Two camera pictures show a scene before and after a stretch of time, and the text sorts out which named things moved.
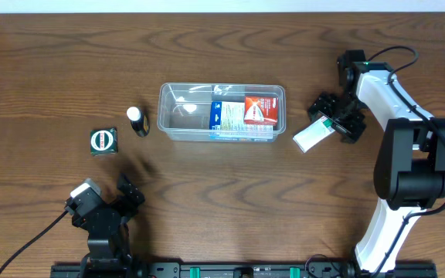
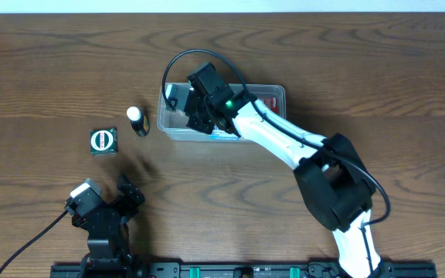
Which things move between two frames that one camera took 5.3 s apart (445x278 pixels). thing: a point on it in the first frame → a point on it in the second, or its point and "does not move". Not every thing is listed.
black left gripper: [111, 206] does not move
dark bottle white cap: [139, 122] does not move
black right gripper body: [343, 116] → [191, 106]
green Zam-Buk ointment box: [103, 141] does not move
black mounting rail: [238, 270] does not move
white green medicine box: [314, 133] → [178, 92]
